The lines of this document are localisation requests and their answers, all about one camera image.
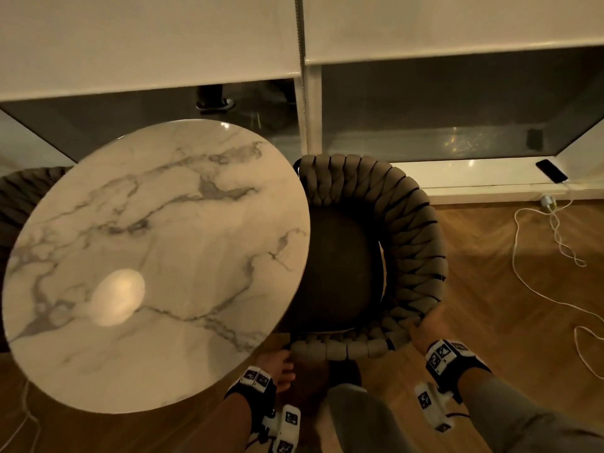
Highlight person's left hand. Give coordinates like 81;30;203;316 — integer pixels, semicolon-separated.
257;349;297;394

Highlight person's right hand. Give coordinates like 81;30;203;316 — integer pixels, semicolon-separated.
407;304;450;357

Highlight grey woven rope chair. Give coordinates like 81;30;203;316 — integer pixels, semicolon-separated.
289;154;449;363

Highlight person's right forearm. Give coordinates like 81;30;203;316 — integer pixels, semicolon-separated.
455;370;604;453

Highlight person's left forearm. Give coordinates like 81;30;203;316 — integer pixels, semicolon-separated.
186;394;258;453

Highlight person's grey trouser leg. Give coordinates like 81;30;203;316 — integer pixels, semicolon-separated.
326;361;418;453

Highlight round white marble table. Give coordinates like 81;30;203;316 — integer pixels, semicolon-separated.
1;119;311;415

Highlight black smartphone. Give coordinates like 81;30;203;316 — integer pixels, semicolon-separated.
535;158;569;185

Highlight wide white roller blind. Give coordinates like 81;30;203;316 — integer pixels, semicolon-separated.
0;0;303;103

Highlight black left wrist strap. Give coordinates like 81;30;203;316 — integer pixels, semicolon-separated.
225;366;277;435

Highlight black wrist strap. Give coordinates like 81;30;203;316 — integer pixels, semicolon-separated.
225;366;277;435
424;339;492;404

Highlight black right wrist strap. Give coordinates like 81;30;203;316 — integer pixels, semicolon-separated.
424;339;492;404

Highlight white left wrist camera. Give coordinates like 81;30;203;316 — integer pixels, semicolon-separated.
261;404;302;453

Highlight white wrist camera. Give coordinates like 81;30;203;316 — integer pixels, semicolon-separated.
414;382;456;434
261;404;302;453

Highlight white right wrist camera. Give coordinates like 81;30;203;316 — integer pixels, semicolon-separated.
414;382;456;434

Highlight long white cable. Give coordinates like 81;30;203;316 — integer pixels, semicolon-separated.
512;205;604;376

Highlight short tangled white cable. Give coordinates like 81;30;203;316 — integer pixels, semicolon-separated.
549;181;587;268

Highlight white window frame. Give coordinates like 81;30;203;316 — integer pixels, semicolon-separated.
294;63;604;205

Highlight thin white floor cable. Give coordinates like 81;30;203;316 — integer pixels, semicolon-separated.
0;379;43;453

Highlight beaded blind chain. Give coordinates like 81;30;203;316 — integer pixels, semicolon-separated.
294;0;310;156

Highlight black cylindrical post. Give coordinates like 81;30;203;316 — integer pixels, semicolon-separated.
195;83;237;112

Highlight dark woven rope chair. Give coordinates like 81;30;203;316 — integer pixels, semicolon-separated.
0;166;74;279

